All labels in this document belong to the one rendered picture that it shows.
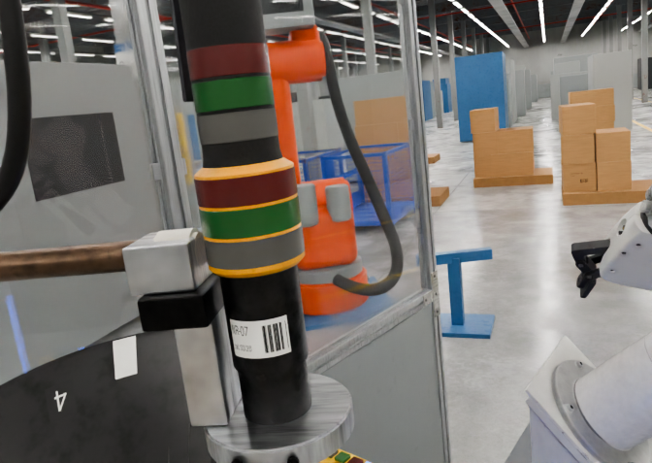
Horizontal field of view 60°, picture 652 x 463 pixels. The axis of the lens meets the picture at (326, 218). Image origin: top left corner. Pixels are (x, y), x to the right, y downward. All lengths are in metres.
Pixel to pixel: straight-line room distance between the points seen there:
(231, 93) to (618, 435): 0.86
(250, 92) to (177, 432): 0.26
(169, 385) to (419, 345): 1.38
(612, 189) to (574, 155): 0.62
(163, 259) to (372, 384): 1.37
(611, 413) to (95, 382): 0.74
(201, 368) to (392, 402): 1.45
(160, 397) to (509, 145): 9.21
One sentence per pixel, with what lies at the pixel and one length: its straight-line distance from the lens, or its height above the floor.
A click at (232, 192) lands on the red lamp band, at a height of 1.56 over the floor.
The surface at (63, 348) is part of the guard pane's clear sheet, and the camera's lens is 1.03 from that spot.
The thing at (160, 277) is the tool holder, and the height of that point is 1.52.
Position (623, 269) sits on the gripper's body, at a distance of 0.74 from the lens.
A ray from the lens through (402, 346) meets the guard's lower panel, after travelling 1.69.
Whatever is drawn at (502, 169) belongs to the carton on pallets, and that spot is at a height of 0.26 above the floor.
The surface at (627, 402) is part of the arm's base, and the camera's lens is 0.97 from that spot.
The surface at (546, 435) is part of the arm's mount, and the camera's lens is 0.99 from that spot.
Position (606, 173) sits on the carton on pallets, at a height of 0.36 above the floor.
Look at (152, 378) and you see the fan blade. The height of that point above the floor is 1.41.
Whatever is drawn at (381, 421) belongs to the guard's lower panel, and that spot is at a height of 0.71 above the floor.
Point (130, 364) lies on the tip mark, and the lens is 0.46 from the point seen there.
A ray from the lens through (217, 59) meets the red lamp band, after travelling 0.23.
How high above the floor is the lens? 1.59
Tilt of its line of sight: 11 degrees down
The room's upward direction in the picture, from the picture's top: 7 degrees counter-clockwise
